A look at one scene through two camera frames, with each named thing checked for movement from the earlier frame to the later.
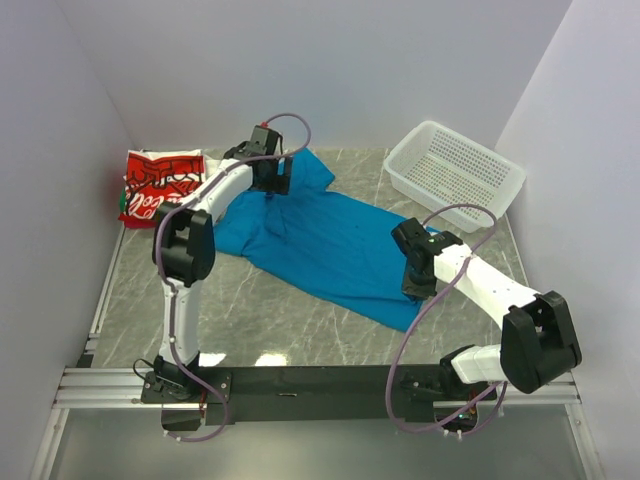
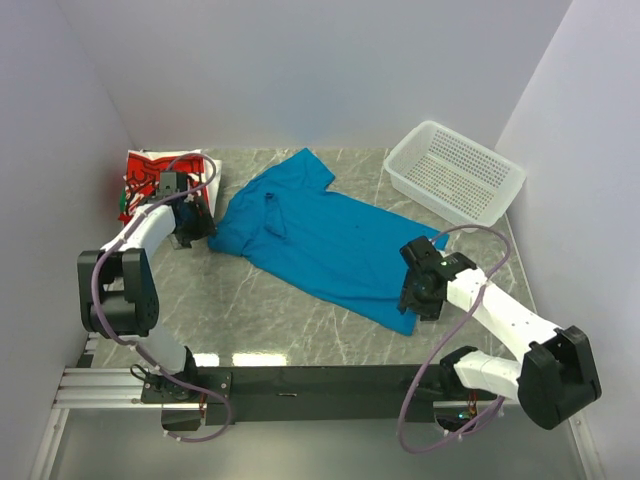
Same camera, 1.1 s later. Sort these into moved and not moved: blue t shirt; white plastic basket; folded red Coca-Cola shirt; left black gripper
Moved: left black gripper
Not moved: white plastic basket; folded red Coca-Cola shirt; blue t shirt
